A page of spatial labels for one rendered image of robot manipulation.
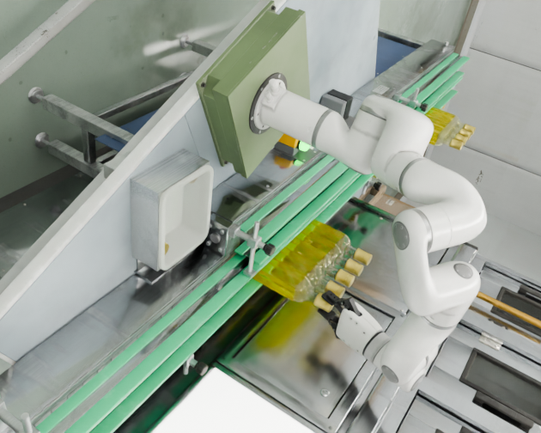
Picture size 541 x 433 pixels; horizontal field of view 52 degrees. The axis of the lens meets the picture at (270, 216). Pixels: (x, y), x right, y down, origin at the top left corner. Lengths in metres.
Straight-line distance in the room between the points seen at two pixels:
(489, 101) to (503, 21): 0.94
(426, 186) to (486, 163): 6.65
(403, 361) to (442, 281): 0.23
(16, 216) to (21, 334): 0.77
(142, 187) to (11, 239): 0.73
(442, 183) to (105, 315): 0.76
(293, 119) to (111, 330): 0.61
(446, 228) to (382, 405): 0.58
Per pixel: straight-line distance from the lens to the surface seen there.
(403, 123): 1.15
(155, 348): 1.26
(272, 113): 1.32
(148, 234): 1.26
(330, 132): 1.26
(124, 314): 1.29
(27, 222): 1.90
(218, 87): 1.24
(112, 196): 1.19
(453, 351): 1.70
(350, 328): 1.39
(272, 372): 1.44
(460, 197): 1.08
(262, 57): 1.28
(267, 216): 1.46
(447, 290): 1.05
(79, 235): 1.17
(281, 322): 1.55
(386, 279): 1.82
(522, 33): 7.16
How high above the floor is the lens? 1.45
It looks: 21 degrees down
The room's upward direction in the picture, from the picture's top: 117 degrees clockwise
